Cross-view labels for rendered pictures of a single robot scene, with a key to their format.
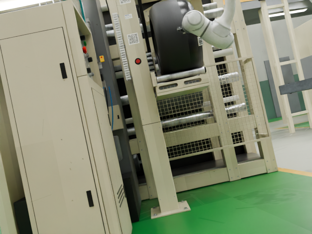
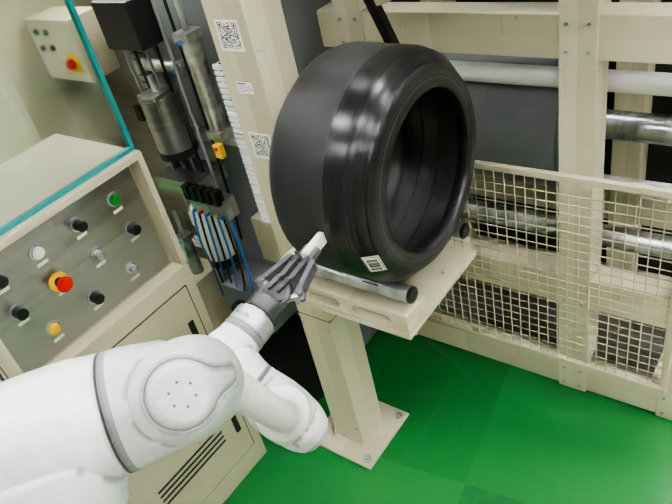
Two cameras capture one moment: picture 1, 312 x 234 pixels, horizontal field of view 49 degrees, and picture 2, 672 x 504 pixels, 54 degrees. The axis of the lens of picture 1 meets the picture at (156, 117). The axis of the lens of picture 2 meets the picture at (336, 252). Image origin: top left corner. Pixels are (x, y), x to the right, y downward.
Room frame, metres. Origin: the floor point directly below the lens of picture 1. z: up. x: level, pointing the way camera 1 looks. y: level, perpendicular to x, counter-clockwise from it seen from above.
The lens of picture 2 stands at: (1.32, -1.15, 1.95)
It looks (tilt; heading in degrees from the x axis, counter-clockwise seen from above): 36 degrees down; 45
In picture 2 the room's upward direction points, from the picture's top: 14 degrees counter-clockwise
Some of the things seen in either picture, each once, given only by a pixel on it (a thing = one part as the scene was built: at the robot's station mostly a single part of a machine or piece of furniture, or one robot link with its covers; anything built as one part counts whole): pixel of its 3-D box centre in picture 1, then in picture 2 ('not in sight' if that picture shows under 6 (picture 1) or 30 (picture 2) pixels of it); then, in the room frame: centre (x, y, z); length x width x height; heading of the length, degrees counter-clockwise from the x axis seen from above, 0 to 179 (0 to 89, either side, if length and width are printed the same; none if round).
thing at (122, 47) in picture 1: (122, 46); (250, 145); (2.36, 0.13, 1.19); 0.05 x 0.04 x 0.48; 1
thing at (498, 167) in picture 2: (208, 107); (516, 266); (2.76, -0.43, 0.65); 0.90 x 0.02 x 0.70; 91
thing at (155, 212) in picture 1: (169, 208); (359, 426); (2.39, 0.04, 0.01); 0.27 x 0.27 x 0.02; 1
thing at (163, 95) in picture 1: (180, 92); (388, 275); (2.42, -0.21, 0.80); 0.37 x 0.36 x 0.02; 1
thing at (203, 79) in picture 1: (181, 84); (358, 296); (2.28, -0.22, 0.83); 0.36 x 0.09 x 0.06; 91
